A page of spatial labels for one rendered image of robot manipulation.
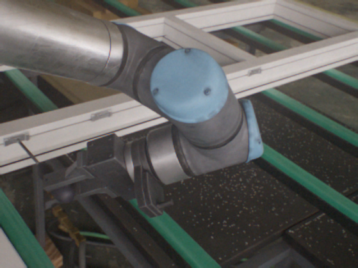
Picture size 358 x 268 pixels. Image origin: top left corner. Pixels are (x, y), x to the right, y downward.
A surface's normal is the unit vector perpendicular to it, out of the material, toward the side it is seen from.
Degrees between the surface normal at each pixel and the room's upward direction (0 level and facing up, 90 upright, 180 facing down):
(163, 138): 38
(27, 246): 0
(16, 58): 119
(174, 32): 90
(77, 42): 75
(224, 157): 114
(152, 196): 61
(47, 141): 90
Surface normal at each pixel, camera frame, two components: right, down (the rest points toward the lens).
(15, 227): 0.10, -0.84
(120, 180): 0.08, 0.81
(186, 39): -0.78, 0.26
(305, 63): 0.61, 0.47
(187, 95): -0.32, -0.40
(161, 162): -0.22, 0.20
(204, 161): -0.03, 0.64
